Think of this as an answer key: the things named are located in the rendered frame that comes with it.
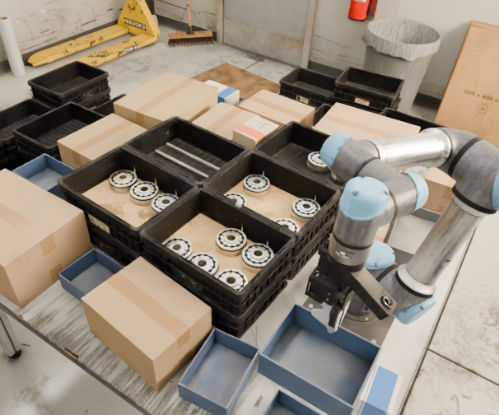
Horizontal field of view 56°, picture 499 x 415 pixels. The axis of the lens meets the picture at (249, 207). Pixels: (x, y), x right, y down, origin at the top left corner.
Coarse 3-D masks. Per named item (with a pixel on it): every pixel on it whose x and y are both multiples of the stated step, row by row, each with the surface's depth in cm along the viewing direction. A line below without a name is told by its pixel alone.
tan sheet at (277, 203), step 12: (228, 192) 177; (240, 192) 177; (276, 192) 178; (252, 204) 172; (264, 204) 173; (276, 204) 173; (288, 204) 173; (264, 216) 168; (276, 216) 168; (288, 216) 168; (300, 228) 164
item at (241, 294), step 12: (204, 192) 161; (180, 204) 155; (228, 204) 156; (252, 216) 152; (144, 228) 145; (276, 228) 149; (144, 240) 144; (156, 240) 142; (168, 252) 138; (180, 264) 138; (192, 264) 136; (276, 264) 140; (204, 276) 133; (264, 276) 136; (228, 288) 129; (252, 288) 132; (240, 300) 129
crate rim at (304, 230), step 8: (248, 152) 180; (256, 152) 180; (240, 160) 176; (272, 160) 177; (288, 168) 174; (216, 176) 167; (304, 176) 170; (208, 184) 164; (320, 184) 168; (328, 184) 167; (216, 192) 161; (336, 192) 164; (232, 200) 158; (336, 200) 164; (248, 208) 155; (320, 208) 157; (328, 208) 160; (320, 216) 156; (280, 224) 150; (312, 224) 153; (296, 232) 148; (304, 232) 149
